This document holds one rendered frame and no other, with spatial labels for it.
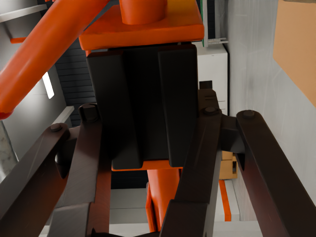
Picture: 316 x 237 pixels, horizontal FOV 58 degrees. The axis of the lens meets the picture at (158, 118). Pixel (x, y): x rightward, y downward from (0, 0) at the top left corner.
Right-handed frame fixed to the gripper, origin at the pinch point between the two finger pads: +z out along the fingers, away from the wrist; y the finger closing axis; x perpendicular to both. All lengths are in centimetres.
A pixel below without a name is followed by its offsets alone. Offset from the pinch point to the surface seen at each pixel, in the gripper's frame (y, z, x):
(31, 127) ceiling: -516, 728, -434
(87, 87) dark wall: -409, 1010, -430
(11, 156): -372, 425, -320
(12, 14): -486, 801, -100
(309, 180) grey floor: 107, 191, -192
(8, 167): -378, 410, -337
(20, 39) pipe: -484, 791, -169
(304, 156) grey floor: 107, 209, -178
